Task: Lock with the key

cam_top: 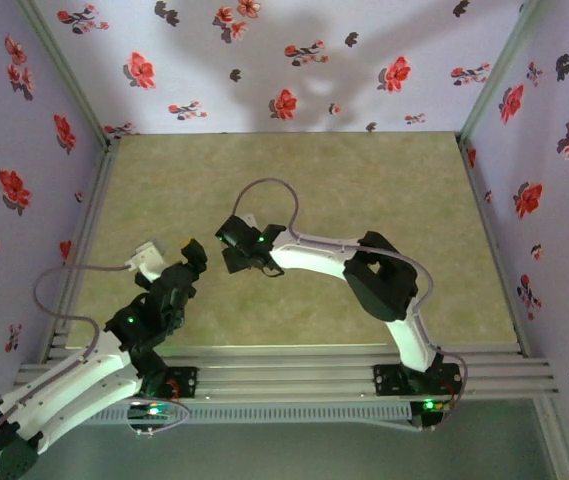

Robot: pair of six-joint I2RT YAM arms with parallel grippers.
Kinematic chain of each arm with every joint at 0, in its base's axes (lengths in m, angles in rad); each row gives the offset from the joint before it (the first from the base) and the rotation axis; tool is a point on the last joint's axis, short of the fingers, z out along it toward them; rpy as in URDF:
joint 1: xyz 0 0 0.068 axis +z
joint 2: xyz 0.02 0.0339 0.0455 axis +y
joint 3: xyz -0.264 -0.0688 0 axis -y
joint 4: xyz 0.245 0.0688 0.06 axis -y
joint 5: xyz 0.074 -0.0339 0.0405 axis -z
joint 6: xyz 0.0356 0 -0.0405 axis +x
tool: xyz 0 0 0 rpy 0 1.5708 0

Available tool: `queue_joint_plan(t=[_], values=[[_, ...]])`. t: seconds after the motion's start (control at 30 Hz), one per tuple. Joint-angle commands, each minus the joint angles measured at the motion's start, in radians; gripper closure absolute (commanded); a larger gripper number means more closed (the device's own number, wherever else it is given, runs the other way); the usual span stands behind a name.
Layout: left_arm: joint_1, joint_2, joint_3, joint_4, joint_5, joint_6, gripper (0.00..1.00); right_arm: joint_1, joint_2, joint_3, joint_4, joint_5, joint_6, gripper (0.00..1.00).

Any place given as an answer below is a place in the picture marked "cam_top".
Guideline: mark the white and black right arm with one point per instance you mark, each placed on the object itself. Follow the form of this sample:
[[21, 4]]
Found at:
[[314, 252]]

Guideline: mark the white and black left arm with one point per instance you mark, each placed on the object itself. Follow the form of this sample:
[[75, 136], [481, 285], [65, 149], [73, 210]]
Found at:
[[74, 385]]

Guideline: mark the controller board with green light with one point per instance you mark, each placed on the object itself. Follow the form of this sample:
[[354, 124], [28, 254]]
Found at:
[[431, 405], [151, 410]]

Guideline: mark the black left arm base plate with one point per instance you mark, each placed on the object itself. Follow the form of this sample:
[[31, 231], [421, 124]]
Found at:
[[184, 382]]

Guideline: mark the aluminium table side rail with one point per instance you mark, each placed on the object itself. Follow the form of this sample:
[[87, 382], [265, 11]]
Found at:
[[481, 200], [95, 200]]

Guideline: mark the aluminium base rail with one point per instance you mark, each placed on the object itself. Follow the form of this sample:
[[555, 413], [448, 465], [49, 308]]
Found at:
[[284, 370]]

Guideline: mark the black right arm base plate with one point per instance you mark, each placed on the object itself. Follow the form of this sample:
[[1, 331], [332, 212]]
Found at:
[[389, 382]]

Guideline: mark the aluminium frame post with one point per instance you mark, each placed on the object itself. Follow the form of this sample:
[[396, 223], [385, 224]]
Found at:
[[500, 75], [70, 75], [556, 440]]

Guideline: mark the aluminium lower frame post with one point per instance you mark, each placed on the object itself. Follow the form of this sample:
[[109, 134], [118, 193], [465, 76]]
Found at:
[[556, 440]]

